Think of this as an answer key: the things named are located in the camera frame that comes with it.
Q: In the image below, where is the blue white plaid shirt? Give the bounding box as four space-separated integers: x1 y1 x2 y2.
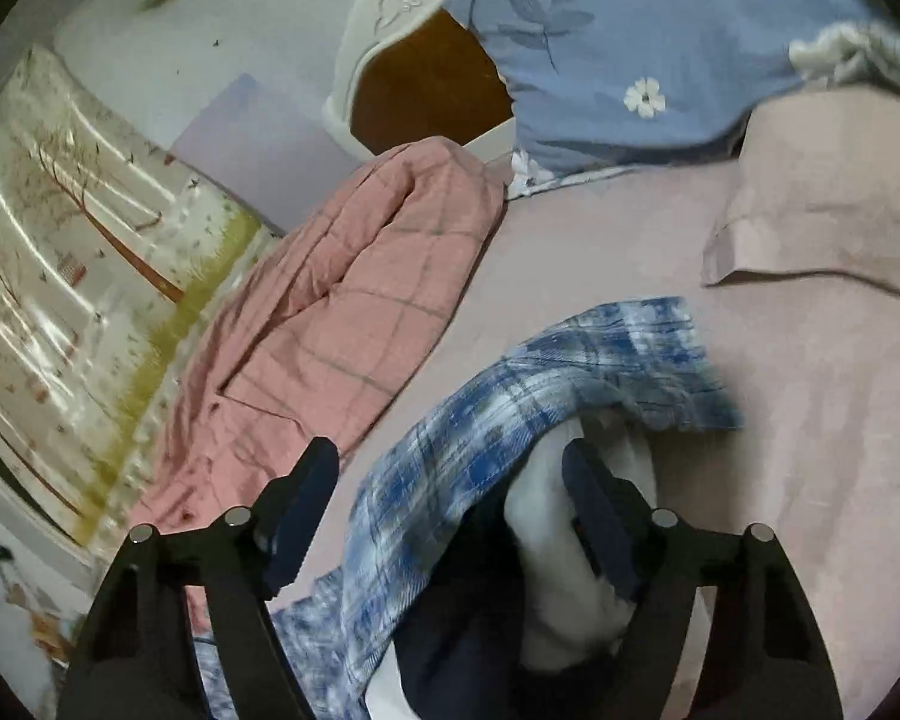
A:
190 296 745 720

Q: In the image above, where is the white folded garment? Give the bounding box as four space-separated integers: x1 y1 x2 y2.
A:
365 410 656 718

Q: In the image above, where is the pink bed sheet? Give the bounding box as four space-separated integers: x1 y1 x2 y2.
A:
284 163 900 718

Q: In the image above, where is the navy blue garment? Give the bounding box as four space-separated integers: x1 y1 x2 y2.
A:
393 491 611 720

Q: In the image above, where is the pink plaid quilt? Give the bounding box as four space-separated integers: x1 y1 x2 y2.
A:
130 137 505 533

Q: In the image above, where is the tree print curtain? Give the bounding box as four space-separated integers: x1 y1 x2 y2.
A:
0 46 274 553

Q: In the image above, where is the pink pillow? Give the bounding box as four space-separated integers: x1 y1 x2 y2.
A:
702 85 900 294

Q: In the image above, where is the blue floral pillow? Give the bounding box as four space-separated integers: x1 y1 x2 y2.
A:
445 0 900 197

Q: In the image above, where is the white brown headboard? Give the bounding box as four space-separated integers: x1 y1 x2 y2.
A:
323 0 515 164

